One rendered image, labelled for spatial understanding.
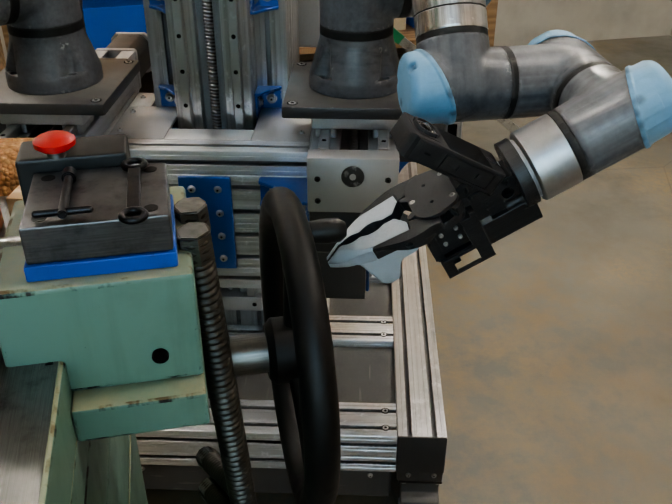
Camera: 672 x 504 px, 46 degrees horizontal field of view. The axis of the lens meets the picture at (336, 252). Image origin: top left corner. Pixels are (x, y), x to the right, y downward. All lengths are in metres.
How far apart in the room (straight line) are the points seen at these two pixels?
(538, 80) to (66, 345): 0.52
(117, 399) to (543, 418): 1.41
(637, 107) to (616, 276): 1.68
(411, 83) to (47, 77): 0.70
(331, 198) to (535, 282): 1.25
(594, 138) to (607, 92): 0.05
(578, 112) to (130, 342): 0.46
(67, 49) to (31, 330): 0.83
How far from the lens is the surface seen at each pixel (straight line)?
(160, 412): 0.59
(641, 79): 0.80
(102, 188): 0.58
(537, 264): 2.43
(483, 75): 0.82
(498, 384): 1.96
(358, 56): 1.24
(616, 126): 0.78
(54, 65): 1.34
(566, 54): 0.86
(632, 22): 4.80
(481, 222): 0.80
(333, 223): 0.76
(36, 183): 0.61
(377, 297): 1.85
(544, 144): 0.77
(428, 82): 0.80
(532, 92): 0.84
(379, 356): 1.67
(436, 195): 0.77
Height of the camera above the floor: 1.25
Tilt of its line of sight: 31 degrees down
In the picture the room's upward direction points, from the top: straight up
